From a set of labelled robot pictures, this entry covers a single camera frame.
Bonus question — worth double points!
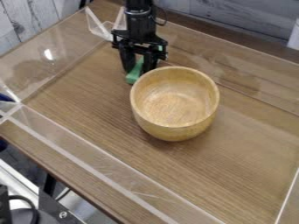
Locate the white object at right edge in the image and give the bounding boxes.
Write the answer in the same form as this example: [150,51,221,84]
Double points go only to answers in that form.
[287,18,299,50]

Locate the light wooden bowl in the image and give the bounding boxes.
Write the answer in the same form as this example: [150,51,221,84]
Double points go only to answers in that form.
[130,66,221,142]

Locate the black cable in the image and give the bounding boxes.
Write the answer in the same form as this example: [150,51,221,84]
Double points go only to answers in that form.
[7,195,41,224]

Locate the clear acrylic tray wall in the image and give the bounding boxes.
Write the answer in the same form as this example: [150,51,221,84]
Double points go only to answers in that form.
[0,1,299,224]

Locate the green rectangular block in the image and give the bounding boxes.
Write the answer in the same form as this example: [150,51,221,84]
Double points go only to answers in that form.
[125,44,165,86]

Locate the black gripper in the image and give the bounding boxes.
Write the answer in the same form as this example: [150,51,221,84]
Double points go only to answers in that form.
[113,8,169,74]

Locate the black metal bracket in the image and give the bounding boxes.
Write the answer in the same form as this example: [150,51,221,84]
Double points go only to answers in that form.
[38,192,86,224]

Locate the black table leg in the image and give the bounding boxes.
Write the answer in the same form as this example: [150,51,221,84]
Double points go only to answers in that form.
[43,174,58,196]

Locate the blue object at left edge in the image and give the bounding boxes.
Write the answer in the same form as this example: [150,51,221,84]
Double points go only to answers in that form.
[0,93,15,102]

